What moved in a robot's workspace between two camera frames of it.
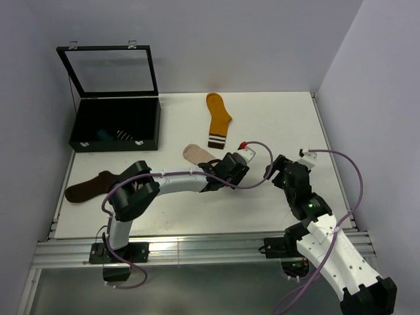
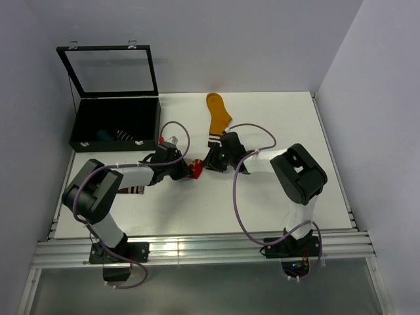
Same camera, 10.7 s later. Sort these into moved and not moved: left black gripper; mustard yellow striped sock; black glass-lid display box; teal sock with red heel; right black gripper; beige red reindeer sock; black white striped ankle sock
Moved: right black gripper; beige red reindeer sock; left black gripper
Not moved: teal sock with red heel; black glass-lid display box; mustard yellow striped sock; black white striped ankle sock
